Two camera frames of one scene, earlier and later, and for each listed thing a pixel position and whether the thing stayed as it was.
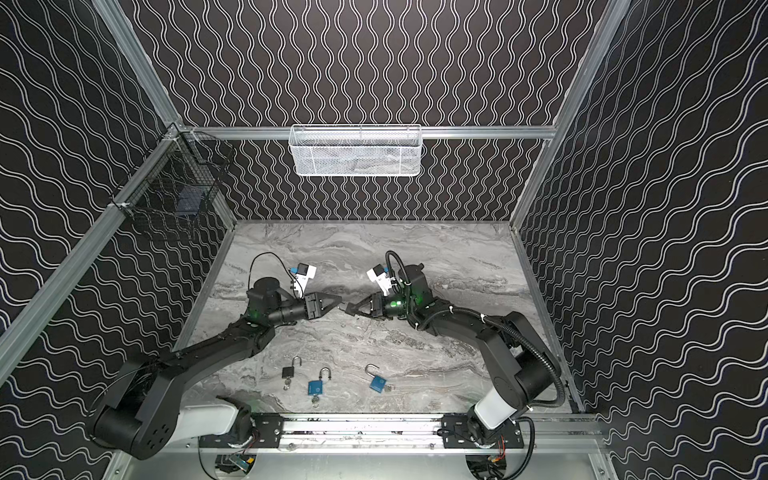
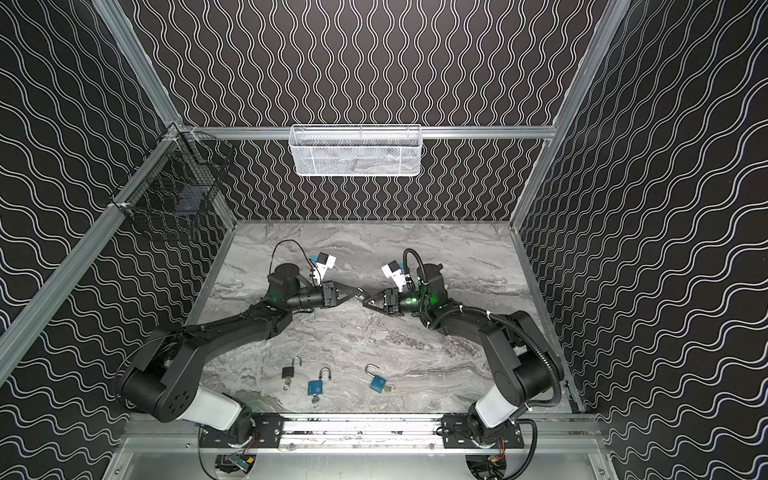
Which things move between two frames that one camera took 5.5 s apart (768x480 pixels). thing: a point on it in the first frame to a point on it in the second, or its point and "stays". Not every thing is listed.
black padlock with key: x=288 y=373 stays
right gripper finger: x=359 y=305 to x=376 y=296
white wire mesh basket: x=356 y=150 stays
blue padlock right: x=378 y=384 stays
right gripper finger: x=355 y=311 to x=371 y=304
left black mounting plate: x=267 y=431 stays
